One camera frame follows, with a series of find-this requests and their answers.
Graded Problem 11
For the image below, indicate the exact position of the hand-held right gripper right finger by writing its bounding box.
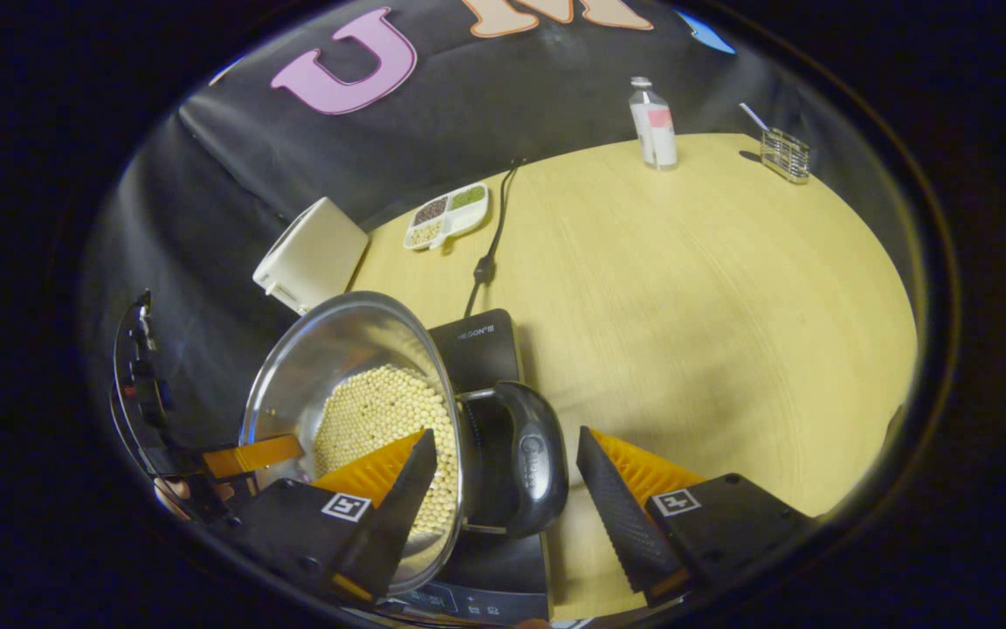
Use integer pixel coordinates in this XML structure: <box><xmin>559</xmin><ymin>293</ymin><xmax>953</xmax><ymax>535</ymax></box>
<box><xmin>576</xmin><ymin>426</ymin><xmax>818</xmax><ymax>608</ymax></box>

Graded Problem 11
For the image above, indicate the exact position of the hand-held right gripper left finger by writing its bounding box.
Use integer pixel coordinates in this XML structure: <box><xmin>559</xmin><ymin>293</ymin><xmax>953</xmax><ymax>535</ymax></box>
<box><xmin>210</xmin><ymin>428</ymin><xmax>438</xmax><ymax>604</ymax></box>

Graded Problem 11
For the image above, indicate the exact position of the steel pot with black handle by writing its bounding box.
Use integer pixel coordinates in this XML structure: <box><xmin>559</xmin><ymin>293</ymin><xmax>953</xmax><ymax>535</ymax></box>
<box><xmin>239</xmin><ymin>291</ymin><xmax>570</xmax><ymax>597</ymax></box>

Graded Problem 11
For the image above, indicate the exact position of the black induction cooktop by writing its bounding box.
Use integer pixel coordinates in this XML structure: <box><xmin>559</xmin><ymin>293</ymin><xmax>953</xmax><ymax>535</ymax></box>
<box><xmin>376</xmin><ymin>308</ymin><xmax>552</xmax><ymax>623</ymax></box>

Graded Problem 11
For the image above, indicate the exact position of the white toaster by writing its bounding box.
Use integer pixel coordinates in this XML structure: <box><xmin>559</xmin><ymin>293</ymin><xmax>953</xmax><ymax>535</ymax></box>
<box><xmin>252</xmin><ymin>197</ymin><xmax>370</xmax><ymax>316</ymax></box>

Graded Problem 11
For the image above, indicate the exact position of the white divided bean dish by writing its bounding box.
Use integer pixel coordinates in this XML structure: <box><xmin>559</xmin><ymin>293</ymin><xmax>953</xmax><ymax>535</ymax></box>
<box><xmin>403</xmin><ymin>183</ymin><xmax>490</xmax><ymax>252</ymax></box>

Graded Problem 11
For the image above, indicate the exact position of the clear bottle with pink label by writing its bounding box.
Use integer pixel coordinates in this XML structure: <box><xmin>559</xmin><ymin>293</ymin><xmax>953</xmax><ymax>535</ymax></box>
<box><xmin>628</xmin><ymin>77</ymin><xmax>679</xmax><ymax>171</ymax></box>

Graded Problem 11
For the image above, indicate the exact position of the black power cable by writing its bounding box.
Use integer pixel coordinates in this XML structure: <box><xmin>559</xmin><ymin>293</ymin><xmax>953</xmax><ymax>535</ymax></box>
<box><xmin>464</xmin><ymin>157</ymin><xmax>526</xmax><ymax>320</ymax></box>

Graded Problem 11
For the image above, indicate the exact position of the wire mesh holder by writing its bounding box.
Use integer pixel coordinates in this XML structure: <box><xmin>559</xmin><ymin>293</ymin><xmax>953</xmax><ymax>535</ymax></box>
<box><xmin>760</xmin><ymin>128</ymin><xmax>811</xmax><ymax>184</ymax></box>

